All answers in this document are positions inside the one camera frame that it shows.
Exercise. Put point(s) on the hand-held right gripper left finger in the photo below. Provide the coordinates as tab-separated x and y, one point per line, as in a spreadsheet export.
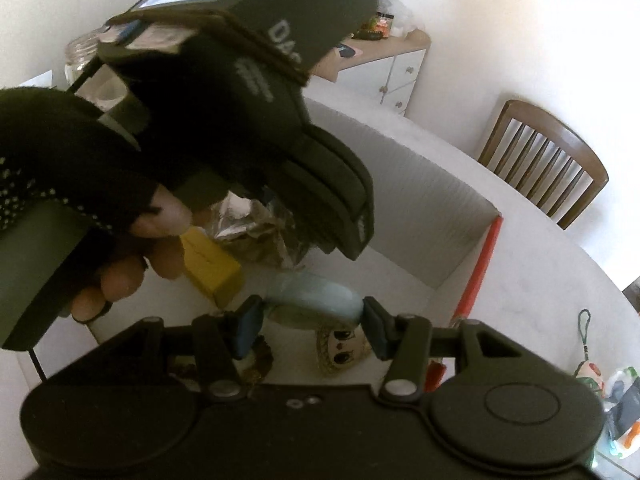
249	327

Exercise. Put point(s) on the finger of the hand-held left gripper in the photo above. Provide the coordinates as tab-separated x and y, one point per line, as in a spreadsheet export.
355	230

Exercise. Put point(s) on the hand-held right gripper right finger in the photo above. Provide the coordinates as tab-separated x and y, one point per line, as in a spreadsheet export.
377	330

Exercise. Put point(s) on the small cartoon face toy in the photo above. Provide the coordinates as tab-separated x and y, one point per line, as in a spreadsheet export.
342	347

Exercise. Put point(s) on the yellow block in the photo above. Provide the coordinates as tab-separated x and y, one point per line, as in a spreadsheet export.
212	270

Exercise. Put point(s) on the blue correction tape dispenser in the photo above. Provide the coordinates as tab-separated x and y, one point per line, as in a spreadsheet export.
315	297

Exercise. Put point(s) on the white cardboard box red edge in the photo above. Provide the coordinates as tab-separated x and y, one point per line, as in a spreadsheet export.
425	195

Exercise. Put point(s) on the green fish pouch charm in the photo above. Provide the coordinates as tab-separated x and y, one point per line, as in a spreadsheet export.
587	375

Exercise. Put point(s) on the white plastic bag bundle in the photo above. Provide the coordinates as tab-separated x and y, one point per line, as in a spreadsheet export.
622	410

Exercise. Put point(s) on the person's left hand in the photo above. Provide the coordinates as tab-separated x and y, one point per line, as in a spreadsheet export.
65	160

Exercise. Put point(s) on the black round pad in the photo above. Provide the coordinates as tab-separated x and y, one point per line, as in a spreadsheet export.
347	51

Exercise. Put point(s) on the clear glass jar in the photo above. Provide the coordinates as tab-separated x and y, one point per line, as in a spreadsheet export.
82	57

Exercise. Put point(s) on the white sideboard wooden top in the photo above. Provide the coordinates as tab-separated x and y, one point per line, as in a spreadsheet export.
385	75

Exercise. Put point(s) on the black remote control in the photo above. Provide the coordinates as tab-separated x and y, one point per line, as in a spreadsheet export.
369	35

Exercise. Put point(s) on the clear plastic bag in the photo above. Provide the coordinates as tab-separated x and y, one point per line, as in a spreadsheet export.
402	5

